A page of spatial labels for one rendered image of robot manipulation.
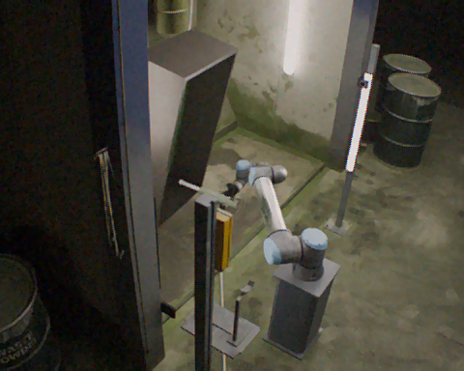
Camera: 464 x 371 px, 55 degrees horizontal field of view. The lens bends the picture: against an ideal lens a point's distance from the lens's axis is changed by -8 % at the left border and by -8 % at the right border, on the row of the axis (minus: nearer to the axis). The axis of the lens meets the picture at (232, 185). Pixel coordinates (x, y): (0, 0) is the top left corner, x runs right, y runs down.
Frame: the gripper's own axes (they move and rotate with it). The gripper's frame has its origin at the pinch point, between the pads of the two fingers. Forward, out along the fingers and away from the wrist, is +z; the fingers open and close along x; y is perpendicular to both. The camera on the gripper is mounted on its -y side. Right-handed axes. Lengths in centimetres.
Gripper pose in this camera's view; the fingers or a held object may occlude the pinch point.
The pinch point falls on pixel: (221, 202)
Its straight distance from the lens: 348.8
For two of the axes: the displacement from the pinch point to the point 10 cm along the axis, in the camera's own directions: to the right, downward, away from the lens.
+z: -4.7, 5.5, -6.9
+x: -8.8, -3.4, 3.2
